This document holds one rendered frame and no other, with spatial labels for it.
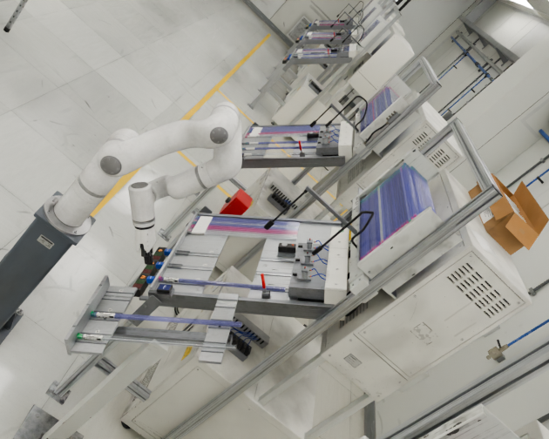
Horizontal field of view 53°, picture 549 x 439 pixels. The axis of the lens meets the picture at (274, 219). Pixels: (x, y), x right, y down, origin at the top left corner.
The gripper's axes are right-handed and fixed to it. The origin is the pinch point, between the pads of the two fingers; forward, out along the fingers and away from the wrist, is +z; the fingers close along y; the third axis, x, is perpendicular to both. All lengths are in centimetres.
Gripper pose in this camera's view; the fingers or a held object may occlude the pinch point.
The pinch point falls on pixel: (148, 259)
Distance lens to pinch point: 220.5
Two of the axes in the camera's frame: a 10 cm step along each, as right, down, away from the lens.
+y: -1.4, 4.5, -8.8
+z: 0.0, 8.9, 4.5
